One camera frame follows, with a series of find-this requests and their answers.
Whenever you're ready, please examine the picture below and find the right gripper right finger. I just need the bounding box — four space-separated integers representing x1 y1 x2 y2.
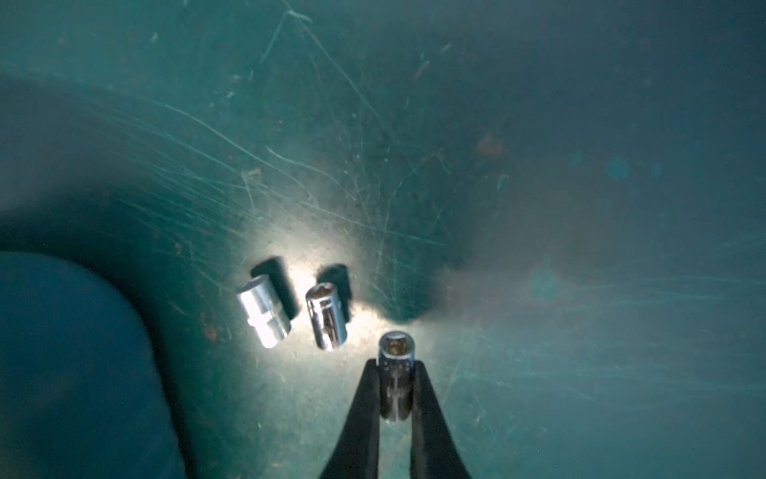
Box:
410 360 471 479

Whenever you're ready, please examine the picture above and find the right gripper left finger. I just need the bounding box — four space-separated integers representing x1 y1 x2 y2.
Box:
320 359 381 479

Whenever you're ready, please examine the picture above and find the clear plastic storage box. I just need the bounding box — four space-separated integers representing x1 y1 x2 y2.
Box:
1 251 187 478

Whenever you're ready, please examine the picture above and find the green table mat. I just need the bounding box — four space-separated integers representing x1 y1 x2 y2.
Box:
1 1 765 478

